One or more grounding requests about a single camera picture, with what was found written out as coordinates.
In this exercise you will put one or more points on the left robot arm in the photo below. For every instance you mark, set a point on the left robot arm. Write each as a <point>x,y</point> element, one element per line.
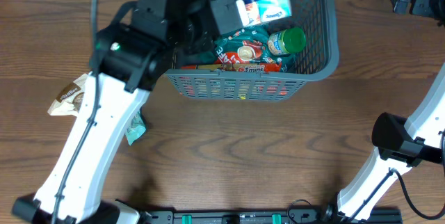
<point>128,57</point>

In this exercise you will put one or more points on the Kleenex tissue pack strip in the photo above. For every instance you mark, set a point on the Kleenex tissue pack strip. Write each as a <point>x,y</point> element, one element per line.
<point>264,1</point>

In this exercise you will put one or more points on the beige snack pouch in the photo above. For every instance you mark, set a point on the beige snack pouch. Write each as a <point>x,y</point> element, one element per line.
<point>69,100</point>

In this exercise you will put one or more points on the grey plastic basket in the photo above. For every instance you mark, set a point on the grey plastic basket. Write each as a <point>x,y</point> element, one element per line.
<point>317,61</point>

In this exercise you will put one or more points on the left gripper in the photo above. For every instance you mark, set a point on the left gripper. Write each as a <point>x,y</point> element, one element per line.
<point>197,44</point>

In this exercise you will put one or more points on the green coffee bag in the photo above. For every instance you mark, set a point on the green coffee bag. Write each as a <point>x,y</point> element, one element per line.
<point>247,45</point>

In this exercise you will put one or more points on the green lidded jar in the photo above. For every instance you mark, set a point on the green lidded jar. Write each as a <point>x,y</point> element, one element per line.
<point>289,41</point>

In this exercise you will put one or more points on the orange spaghetti pack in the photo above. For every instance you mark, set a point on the orange spaghetti pack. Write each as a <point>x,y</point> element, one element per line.
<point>237,67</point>

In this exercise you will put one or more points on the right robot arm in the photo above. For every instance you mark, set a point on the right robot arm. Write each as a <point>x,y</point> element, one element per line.
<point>400,144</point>

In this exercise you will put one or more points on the small teal packet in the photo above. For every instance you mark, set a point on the small teal packet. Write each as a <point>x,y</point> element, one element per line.
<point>136,128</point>

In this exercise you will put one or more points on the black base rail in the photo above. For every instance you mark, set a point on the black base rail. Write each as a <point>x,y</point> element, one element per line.
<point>302,215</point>

